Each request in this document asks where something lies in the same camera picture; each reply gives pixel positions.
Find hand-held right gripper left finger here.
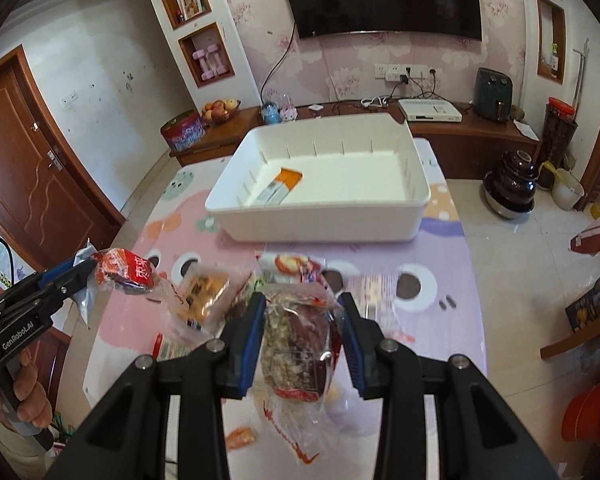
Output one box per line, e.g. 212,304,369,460
45,291,268,480

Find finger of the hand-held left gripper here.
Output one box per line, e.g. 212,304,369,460
34,257,89,289
47,261,100,311

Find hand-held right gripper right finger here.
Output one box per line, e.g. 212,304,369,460
336,291,561,480

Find brown snack packet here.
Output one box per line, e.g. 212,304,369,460
252,282,341,466

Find orange cracker packet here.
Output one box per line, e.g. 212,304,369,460
167,265,231,341

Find white plastic bin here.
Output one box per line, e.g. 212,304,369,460
204,112,432,243

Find person's left hand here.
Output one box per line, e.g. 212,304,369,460
7,347,55,428

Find clear snack packet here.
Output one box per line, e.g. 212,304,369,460
360,270,406,341

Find small red label packet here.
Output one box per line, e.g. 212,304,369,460
152,332,196,361

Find red and white snack packet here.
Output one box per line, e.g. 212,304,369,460
256,252,328,291

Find small orange snack packet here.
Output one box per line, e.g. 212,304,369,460
227,426,257,450

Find brown wooden door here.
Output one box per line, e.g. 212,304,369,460
0,45,126,271

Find orange flat packet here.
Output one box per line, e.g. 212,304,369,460
260,166,304,207

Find round red blue tin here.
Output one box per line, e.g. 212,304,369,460
160,110,206,153

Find bowl of fruit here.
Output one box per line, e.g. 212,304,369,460
201,98,242,126

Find brown ceramic jar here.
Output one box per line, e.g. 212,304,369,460
482,149,538,218

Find wooden television cabinet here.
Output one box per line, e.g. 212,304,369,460
169,101,543,181

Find dark printed box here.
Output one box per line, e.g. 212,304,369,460
566,270,600,333

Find orange plastic stool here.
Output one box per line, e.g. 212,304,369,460
560,375,600,443

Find pink dumbbell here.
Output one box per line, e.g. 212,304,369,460
192,49,213,80
207,45,227,75

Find white set-top box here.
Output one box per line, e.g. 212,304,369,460
398,98,463,124

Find yellow scoop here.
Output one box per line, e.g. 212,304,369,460
537,161,561,186

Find white plastic pitcher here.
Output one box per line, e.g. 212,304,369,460
551,167,586,212

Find white paper sheet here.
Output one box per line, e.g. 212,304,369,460
512,119,541,142

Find tall basket with red lid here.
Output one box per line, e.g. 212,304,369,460
539,97,579,188

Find dark green air fryer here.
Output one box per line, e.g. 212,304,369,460
473,67,514,122

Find white pole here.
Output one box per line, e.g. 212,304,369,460
572,37,591,116

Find white shelf unit with niches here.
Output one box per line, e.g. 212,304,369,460
522,0,568,86

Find white wall shelf unit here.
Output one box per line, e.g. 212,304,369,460
137,0,261,111

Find black cables on cabinet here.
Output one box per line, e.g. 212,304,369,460
330,67,438,111

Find black television cable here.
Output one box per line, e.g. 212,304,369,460
259,22,297,106

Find white wall outlet strip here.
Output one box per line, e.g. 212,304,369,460
374,63,443,81

